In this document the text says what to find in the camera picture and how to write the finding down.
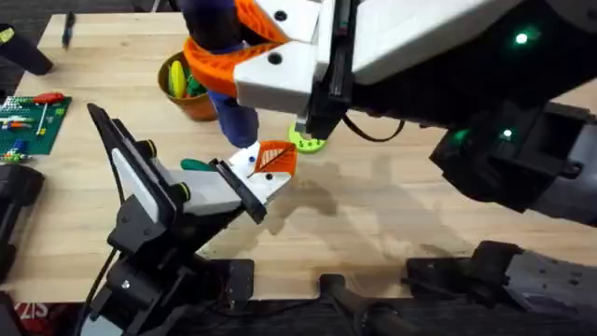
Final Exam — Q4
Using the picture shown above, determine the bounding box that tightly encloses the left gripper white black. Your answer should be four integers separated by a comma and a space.
134, 138, 299, 226

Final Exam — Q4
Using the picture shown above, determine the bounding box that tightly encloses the blue electric screwdriver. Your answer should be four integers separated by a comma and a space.
176, 0, 261, 150

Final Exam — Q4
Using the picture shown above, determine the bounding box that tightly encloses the green disc with holes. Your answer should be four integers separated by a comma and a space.
287, 121, 328, 155

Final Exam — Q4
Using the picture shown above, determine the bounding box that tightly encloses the brown tub with toys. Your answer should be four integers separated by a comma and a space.
157, 49, 219, 123

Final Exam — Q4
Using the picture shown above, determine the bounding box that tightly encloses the left wrist black flat plate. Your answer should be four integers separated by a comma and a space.
87, 103, 188, 234

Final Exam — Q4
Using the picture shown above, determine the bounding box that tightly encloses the black pen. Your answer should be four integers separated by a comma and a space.
61, 10, 77, 51

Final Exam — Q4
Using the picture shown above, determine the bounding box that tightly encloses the green board with toy blocks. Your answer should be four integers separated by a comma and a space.
0, 94, 73, 163

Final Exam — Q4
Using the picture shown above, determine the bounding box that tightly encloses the black object with yellow label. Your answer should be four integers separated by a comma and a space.
0, 22, 54, 77

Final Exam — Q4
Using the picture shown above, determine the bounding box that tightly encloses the black device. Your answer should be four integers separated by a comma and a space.
0, 161, 47, 284

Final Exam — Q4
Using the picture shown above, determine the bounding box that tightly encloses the red printed object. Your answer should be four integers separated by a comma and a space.
12, 301, 76, 336

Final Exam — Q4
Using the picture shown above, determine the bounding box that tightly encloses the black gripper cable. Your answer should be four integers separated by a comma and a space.
341, 113, 407, 144

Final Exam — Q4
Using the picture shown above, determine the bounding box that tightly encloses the black rail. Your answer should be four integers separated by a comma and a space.
153, 273, 597, 336

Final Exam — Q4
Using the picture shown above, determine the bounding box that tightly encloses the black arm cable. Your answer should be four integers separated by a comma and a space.
74, 245, 118, 336

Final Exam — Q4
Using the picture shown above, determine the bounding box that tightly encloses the red handled screwdriver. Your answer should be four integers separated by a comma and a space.
32, 91, 66, 138

